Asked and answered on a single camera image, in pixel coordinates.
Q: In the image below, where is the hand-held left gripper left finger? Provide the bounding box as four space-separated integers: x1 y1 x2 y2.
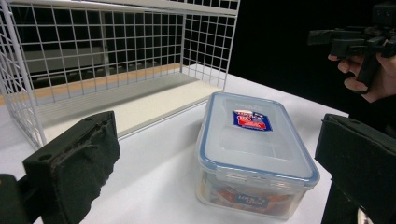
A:
22 110 120 224

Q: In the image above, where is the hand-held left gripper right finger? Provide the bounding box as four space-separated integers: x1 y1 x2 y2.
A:
314 113 396 224

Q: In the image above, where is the white wire shelf rack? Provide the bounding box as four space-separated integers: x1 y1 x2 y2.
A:
0 0 241 149

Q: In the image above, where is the clear plastic food container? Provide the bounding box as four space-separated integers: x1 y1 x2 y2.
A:
195 91 321 220

